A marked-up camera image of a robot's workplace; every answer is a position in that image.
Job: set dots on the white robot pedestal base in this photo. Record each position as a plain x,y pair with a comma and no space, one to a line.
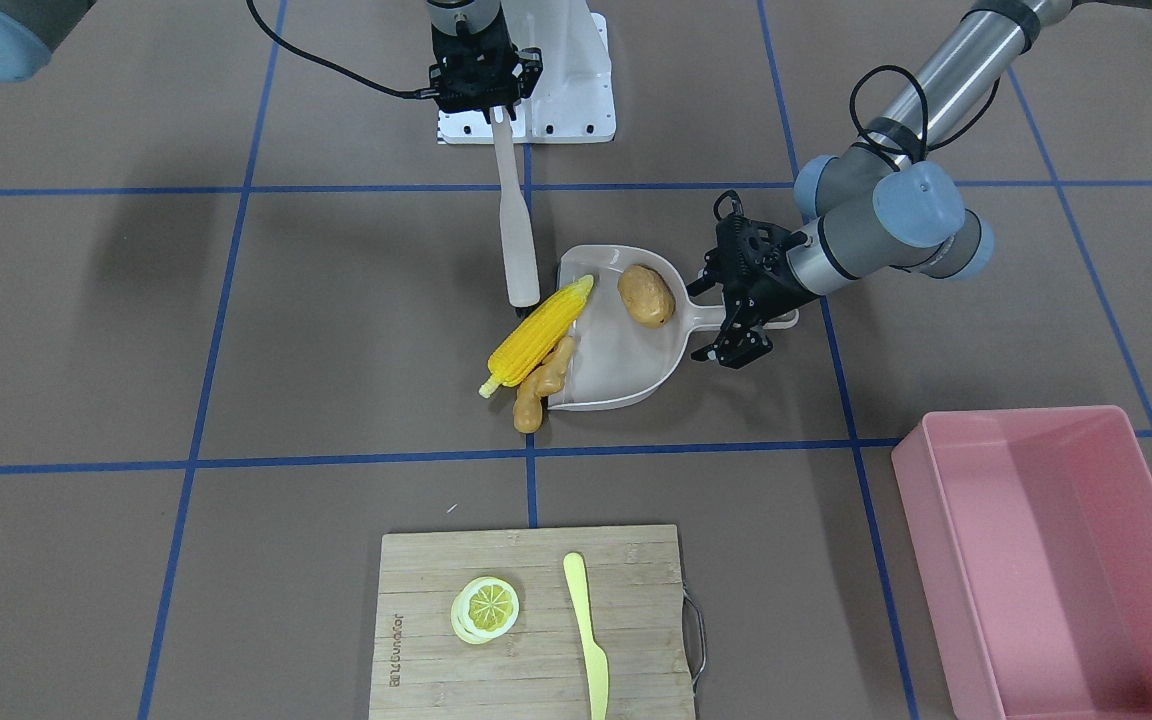
574,99

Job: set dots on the pink plastic bin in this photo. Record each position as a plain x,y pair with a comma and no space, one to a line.
1032,531

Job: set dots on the yellow plastic knife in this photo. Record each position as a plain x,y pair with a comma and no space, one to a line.
597,670

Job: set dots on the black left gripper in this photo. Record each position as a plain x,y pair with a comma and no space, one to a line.
771,270

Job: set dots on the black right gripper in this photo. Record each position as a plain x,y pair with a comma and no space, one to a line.
476,57

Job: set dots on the beige hand brush black bristles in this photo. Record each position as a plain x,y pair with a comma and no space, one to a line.
518,246

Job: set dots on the tan toy ginger root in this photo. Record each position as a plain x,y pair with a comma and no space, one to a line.
547,379

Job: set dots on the yellow toy corn cob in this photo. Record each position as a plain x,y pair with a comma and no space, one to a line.
513,360

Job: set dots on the wooden cutting board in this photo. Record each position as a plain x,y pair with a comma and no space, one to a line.
628,581

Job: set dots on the brown toy potato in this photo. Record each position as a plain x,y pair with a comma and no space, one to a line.
646,296

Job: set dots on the yellow lemon slice toy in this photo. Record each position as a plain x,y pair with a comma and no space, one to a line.
485,609

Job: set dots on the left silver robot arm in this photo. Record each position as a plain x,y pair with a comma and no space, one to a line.
883,203

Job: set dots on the beige plastic dustpan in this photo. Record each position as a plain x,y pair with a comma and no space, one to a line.
618,362

